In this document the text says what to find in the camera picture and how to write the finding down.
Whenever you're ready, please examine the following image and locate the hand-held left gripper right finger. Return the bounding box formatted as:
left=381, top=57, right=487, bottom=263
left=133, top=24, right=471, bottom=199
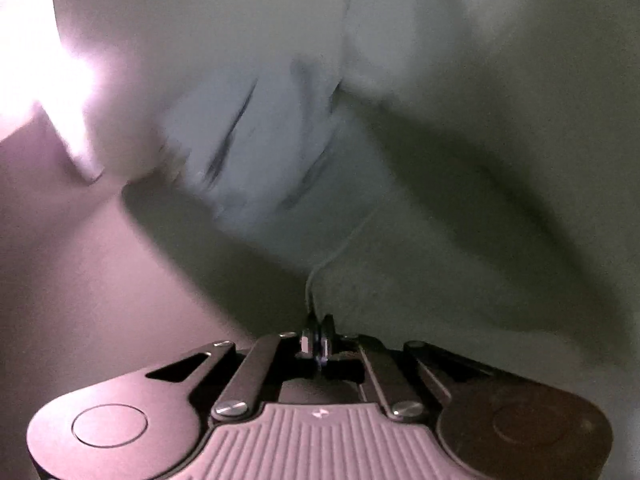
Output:
left=320, top=315, right=506, bottom=421

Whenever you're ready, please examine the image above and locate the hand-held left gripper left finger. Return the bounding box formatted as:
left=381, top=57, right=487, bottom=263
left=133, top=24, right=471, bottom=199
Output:
left=145, top=326, right=322, bottom=420

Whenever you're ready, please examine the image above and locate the grey garment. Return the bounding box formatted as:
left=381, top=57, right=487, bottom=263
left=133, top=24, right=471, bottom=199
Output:
left=120, top=55, right=637, bottom=378

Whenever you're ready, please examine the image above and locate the white rounded panel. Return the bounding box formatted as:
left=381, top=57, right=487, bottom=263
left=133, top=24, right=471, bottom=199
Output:
left=50, top=0, right=347, bottom=183

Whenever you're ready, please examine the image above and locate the carrot print bed sheet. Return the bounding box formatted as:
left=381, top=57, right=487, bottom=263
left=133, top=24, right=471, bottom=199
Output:
left=342, top=0, right=638, bottom=131

